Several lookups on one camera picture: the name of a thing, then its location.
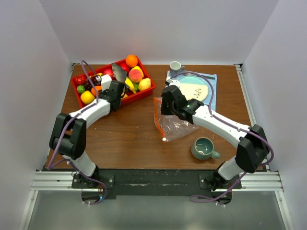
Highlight peach toy fruit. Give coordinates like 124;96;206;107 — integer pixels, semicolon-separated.
128;68;144;83

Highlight metal spoon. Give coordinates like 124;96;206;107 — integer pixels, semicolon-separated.
183;70;216;80

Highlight clear zip top bag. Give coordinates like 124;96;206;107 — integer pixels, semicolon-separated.
153;97;199;142

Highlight green ceramic mug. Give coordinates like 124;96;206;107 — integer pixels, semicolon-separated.
190;137;221;161

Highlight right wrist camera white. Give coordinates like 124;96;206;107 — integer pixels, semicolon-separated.
165;78;180;88

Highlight yellow lemon toy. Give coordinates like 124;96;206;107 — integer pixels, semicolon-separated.
138;78;152;91

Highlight blue cream plate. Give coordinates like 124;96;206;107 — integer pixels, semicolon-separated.
177;75;209;101

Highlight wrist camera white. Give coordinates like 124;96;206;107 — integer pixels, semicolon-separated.
95;74;112;90
165;78;180;88

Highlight grey toy fish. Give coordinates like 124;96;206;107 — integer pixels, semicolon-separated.
111;63;127;83

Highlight yellow banana toy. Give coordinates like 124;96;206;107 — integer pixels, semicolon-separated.
124;77;137;94

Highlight orange fruit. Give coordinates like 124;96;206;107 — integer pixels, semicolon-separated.
125;54;138;68

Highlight red apple toy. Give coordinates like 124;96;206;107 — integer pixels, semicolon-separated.
119;62;130;73

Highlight grey white cup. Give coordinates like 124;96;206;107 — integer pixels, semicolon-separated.
169;61;185;77

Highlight yellow round fruit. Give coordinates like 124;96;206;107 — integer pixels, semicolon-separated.
80;91;95;104

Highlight blue checked cloth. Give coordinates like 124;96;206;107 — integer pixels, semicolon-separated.
166;71;217;111

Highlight green lime toy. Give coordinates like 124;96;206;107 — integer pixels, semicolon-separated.
76;85;86;94

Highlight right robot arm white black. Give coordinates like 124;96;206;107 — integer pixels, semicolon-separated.
161;85;273;188

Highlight aluminium frame rail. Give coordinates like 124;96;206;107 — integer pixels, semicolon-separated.
31;172;283;192

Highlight purple grapes bunch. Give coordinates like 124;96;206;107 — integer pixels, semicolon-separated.
84;75;101;91

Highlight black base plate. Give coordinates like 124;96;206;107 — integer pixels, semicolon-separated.
71;168;242;201

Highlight orange tangerine toy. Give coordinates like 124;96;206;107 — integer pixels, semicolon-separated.
91;85;102;97

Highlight red plastic tray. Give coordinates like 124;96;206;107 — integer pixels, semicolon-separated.
71;55;156;108

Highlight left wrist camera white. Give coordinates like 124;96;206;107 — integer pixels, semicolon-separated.
95;74;112;90

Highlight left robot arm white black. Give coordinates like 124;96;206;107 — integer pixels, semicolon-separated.
49;80;126;188

